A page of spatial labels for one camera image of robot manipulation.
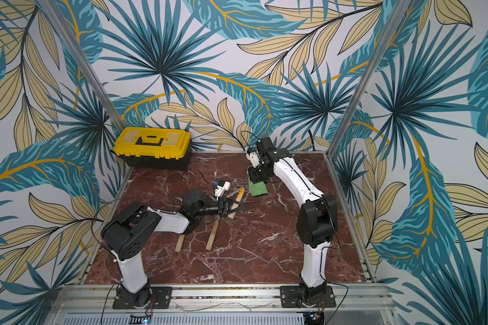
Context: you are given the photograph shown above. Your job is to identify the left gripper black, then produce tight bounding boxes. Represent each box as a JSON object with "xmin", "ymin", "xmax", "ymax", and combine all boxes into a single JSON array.
[{"xmin": 195, "ymin": 197, "xmax": 245, "ymax": 219}]

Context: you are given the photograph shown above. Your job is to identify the sickle labelled handle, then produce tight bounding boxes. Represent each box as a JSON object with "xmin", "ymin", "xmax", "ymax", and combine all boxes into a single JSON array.
[{"xmin": 228, "ymin": 188, "xmax": 245, "ymax": 219}]

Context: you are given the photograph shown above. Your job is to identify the green rag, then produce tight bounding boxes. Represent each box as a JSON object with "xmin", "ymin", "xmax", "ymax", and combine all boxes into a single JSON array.
[{"xmin": 248, "ymin": 180, "xmax": 268, "ymax": 197}]

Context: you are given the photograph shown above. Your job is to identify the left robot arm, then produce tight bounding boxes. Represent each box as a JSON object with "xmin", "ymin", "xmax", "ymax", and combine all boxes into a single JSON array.
[{"xmin": 101, "ymin": 190, "xmax": 244, "ymax": 295}]

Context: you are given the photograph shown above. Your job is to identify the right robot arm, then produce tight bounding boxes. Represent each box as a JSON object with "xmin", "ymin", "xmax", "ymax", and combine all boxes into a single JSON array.
[{"xmin": 246, "ymin": 137, "xmax": 338, "ymax": 293}]

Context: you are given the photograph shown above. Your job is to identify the yellow black toolbox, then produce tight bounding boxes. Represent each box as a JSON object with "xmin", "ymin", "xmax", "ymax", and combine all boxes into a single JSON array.
[{"xmin": 113, "ymin": 127, "xmax": 192, "ymax": 171}]

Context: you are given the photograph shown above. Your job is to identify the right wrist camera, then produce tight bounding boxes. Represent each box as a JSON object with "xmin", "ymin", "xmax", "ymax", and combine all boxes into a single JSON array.
[{"xmin": 246, "ymin": 148, "xmax": 261, "ymax": 168}]

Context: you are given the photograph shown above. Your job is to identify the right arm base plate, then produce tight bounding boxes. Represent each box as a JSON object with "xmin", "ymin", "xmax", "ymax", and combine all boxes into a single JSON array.
[{"xmin": 279, "ymin": 285, "xmax": 337, "ymax": 308}]

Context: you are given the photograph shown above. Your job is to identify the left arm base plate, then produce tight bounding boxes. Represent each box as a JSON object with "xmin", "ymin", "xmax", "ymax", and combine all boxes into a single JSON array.
[{"xmin": 113, "ymin": 284, "xmax": 172, "ymax": 310}]

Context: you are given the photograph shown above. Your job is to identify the aluminium front rail frame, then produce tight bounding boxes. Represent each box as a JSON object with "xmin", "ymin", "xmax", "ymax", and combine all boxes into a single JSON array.
[{"xmin": 45, "ymin": 283, "xmax": 402, "ymax": 324}]

